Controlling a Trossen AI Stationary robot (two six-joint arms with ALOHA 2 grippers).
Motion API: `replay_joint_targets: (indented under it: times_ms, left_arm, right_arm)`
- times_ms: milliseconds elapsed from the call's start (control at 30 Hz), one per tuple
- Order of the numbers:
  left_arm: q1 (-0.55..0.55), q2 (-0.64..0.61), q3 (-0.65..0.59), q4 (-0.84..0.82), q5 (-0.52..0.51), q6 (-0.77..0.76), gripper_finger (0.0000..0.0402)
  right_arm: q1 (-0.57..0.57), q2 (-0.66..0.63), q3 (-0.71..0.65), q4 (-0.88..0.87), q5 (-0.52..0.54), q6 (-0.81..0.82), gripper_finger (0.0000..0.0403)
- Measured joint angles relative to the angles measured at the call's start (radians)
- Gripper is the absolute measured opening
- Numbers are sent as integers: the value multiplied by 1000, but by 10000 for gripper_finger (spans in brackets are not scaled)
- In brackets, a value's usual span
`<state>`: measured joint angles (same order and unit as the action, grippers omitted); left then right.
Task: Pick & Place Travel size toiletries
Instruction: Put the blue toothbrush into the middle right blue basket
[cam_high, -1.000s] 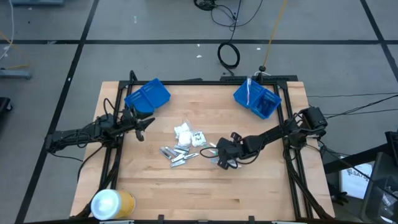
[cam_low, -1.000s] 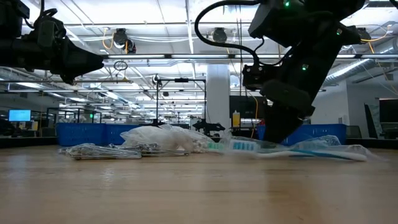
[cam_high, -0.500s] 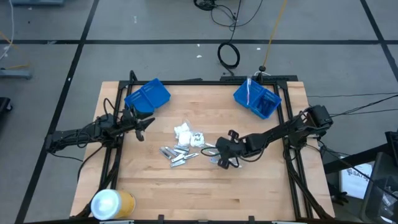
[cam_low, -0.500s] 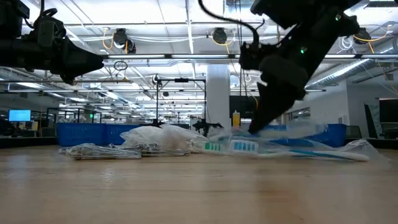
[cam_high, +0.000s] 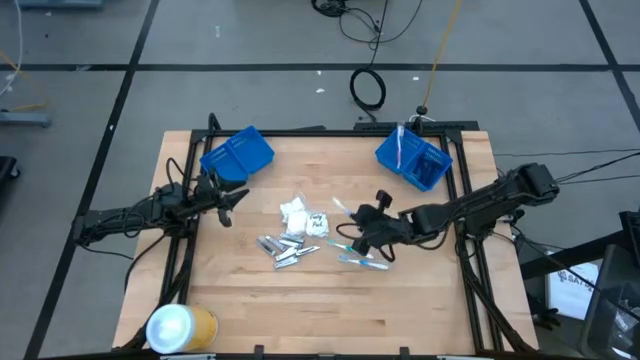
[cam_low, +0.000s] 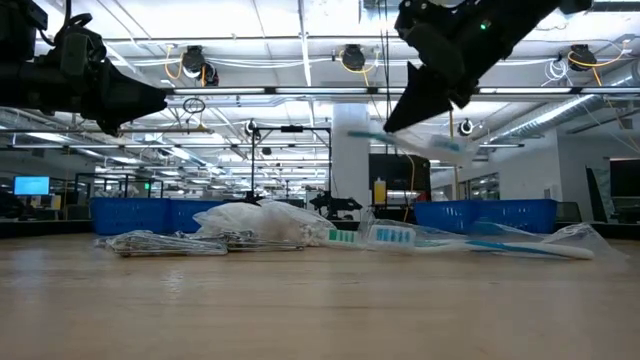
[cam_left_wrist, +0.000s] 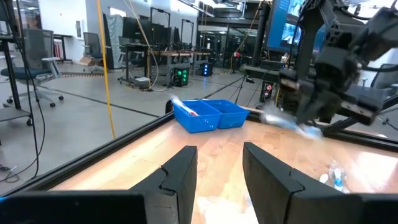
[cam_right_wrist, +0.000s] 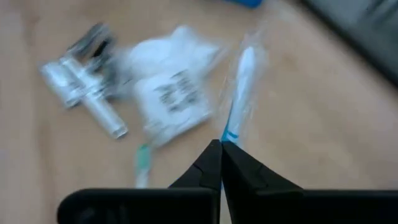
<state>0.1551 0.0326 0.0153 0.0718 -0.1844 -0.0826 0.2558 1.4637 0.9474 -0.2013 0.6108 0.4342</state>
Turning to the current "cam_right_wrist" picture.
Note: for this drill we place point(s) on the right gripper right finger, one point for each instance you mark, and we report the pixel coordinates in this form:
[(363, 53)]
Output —
[(280, 205)]

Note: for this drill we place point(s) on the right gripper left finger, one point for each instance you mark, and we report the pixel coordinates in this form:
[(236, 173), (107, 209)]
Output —
[(155, 205)]

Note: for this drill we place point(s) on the white green bagged toothbrush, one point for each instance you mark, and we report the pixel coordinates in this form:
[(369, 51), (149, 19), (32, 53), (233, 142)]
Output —
[(143, 161)]

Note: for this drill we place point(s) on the white printed cotton pads bag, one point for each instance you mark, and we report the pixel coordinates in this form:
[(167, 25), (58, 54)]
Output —
[(174, 102)]

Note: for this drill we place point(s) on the bagged silver nail clipper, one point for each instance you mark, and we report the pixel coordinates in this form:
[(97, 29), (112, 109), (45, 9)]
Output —
[(59, 84), (99, 109), (93, 43)]

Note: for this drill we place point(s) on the white blue bagged toothbrush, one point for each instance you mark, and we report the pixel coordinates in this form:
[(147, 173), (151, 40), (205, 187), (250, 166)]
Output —
[(245, 77)]

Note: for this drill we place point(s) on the blue plastic basket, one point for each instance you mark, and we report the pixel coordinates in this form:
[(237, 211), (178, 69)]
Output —
[(245, 3)]

